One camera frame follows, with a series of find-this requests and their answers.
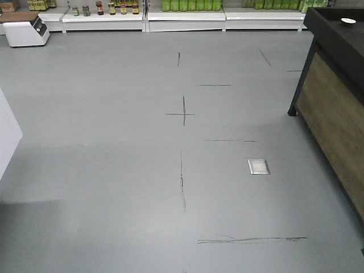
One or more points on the small white dish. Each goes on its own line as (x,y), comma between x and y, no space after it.
(348,21)

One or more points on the metal floor socket plate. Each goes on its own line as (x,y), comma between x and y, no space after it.
(258,167)

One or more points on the black wooden display stand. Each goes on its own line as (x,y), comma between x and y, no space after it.
(329,95)

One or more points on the white box appliance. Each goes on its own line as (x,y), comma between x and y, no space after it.
(26,33)

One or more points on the white store shelf unit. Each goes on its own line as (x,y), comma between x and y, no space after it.
(82,16)

